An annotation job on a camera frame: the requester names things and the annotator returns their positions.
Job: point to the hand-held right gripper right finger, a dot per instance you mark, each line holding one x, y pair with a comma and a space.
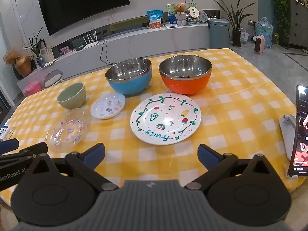
208, 154

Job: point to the dark grey dresser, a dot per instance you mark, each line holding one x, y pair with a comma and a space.
298, 26

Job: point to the grey television cabinet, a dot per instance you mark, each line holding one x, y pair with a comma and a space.
144, 43

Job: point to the clear glass plate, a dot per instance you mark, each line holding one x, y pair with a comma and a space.
68, 131

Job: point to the pink space heater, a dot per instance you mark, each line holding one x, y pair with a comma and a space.
259, 44

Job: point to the orange steel bowl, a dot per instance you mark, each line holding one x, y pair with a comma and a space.
185, 83

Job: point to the white phone stand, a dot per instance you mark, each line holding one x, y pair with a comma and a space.
286, 134

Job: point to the copper vase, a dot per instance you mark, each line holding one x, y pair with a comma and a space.
23, 66

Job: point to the grey mesh-top stool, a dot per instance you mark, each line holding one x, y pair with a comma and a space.
53, 78

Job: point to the green plant in blue vase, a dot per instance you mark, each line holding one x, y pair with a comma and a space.
40, 61

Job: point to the blue steel bowl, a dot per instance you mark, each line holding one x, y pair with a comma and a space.
131, 84

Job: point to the green ceramic bowl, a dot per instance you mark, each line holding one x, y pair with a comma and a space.
72, 99

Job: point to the dried yellow flowers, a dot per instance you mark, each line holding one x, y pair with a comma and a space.
10, 56

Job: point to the large white fruit-print plate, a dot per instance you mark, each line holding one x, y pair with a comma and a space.
166, 119

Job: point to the green picture card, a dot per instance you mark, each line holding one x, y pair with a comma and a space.
170, 9

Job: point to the small white box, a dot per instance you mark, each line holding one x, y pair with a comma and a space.
6, 132

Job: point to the blue water jug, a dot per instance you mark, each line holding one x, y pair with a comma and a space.
264, 28

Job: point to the pink picture card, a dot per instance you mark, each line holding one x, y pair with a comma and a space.
65, 50

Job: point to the woven basket bag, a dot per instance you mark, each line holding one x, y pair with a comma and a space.
244, 36

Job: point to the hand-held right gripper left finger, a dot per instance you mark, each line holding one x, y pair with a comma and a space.
94, 153

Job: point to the hanging ivy plant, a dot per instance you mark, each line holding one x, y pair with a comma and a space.
280, 2

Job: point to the grey bouquet wrap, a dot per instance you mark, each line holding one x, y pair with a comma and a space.
181, 19

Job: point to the white papers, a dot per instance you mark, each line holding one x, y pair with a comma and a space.
51, 62

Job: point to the brown teddy bear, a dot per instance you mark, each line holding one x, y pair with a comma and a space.
179, 8

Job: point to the pink storage box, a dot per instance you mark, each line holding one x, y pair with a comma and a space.
31, 89

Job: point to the yellow checked tablecloth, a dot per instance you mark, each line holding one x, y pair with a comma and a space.
240, 101

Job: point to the grey-blue trash can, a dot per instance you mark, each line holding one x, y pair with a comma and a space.
219, 35

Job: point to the white gift bag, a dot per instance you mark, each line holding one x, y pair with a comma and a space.
48, 54

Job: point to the white hair dryer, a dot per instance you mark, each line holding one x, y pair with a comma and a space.
253, 38

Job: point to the white router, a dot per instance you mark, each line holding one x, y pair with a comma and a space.
90, 43

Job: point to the tall-leaf plant in black pot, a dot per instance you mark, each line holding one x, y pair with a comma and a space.
236, 37

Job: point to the white printed hand fan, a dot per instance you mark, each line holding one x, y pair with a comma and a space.
193, 12

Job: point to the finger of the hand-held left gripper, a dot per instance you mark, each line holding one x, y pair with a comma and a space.
9, 146
36, 148

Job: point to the small white printed plate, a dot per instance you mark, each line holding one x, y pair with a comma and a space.
108, 105

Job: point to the green jar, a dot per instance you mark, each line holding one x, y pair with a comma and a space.
276, 39

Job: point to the flat white device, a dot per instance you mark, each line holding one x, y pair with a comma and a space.
171, 25

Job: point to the black smartphone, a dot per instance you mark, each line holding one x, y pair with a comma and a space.
300, 134

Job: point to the wall-mounted black television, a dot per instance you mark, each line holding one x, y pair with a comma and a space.
84, 4

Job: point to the blue snack bag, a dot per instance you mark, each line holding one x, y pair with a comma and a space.
154, 20

